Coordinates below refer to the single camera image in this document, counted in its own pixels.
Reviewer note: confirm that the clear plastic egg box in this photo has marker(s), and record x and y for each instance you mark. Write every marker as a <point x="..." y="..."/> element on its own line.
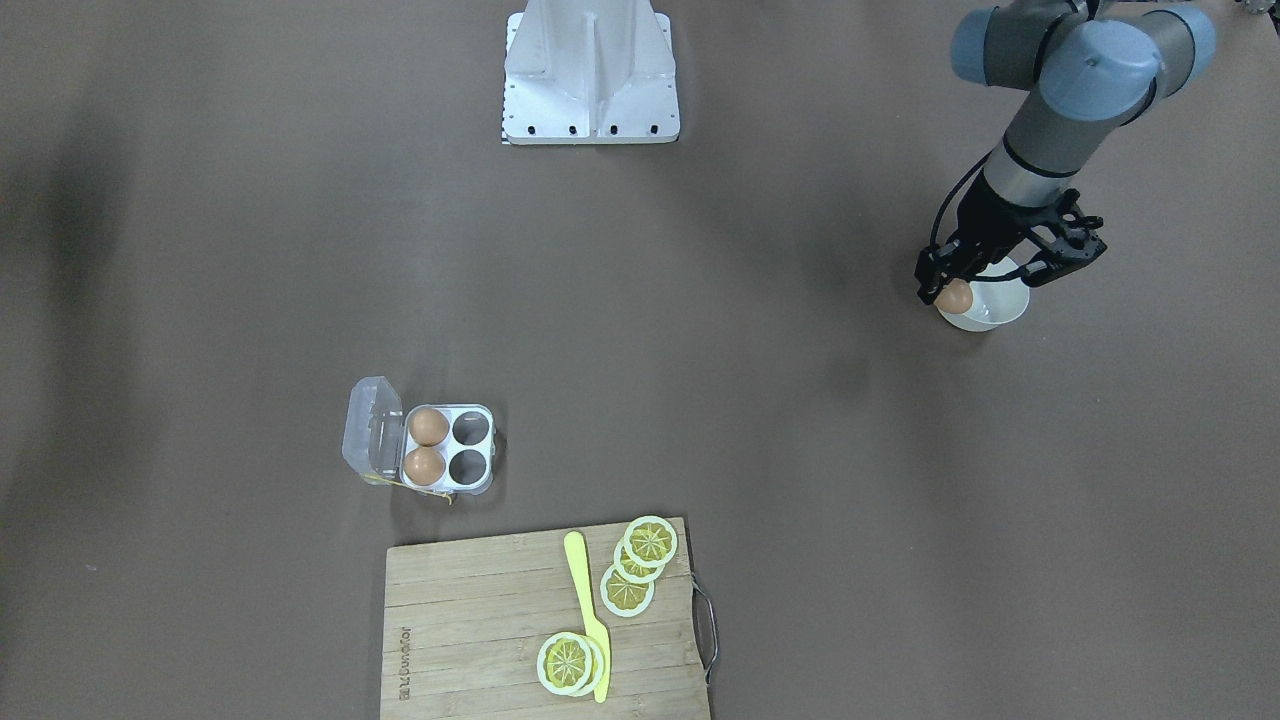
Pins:
<point x="375" y="441"/>

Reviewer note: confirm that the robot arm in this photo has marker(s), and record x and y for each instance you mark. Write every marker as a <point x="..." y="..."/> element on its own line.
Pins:
<point x="1083" y="74"/>

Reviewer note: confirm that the brown egg from bowl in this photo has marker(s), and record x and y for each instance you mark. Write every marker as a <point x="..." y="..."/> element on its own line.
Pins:
<point x="956" y="298"/>

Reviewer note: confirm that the wooden cutting board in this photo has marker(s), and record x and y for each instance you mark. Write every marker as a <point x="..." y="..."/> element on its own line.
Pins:
<point x="464" y="621"/>

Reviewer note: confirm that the brown egg in box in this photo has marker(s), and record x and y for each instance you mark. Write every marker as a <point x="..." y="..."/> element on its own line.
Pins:
<point x="423" y="467"/>
<point x="428" y="426"/>

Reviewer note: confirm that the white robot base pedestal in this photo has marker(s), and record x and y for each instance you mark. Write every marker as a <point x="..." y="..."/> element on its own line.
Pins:
<point x="589" y="73"/>

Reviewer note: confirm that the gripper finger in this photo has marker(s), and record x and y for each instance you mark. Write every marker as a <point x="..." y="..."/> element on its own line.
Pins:
<point x="1046" y="267"/>
<point x="937" y="266"/>

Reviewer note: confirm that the lemon slice middle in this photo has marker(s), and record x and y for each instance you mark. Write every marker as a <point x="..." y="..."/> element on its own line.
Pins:
<point x="630" y="570"/>

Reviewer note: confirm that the brown egg in box front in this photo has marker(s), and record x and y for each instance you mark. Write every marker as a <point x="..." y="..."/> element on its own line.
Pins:
<point x="428" y="426"/>

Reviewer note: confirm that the brown egg in box rear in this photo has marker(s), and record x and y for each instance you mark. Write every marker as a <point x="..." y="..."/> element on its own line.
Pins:
<point x="423" y="467"/>

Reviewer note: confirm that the lemon slice front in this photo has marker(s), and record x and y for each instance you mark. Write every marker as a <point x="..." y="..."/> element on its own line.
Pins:
<point x="649" y="541"/>

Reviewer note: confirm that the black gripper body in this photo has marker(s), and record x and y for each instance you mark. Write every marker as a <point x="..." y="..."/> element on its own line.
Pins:
<point x="990" y="226"/>

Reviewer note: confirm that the yellow plastic knife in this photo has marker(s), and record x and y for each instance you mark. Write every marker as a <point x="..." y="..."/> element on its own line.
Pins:
<point x="577" y="558"/>

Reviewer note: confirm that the lemon slice near knife tip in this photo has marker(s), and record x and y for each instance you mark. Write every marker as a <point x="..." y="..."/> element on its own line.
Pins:
<point x="564" y="664"/>

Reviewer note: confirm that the lemon slice rear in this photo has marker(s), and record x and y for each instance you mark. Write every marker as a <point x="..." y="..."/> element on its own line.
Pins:
<point x="622" y="597"/>

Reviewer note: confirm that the white bowl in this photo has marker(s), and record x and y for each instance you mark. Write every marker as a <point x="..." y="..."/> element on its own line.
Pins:
<point x="996" y="302"/>

